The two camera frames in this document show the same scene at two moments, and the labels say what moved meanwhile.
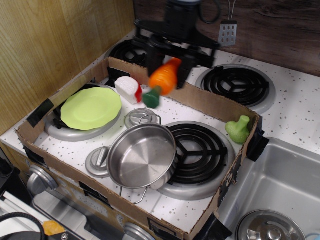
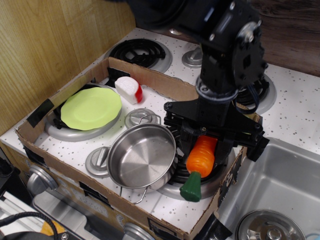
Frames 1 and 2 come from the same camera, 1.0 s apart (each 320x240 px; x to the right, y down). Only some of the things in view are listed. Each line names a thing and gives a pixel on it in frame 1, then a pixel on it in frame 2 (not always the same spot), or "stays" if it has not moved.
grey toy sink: [284, 177] stays
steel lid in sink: [265, 224] stays
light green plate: [90, 109] stays
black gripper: [179, 34] → [216, 115]
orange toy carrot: [163, 79] → [199, 163]
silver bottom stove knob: [132, 231] stays
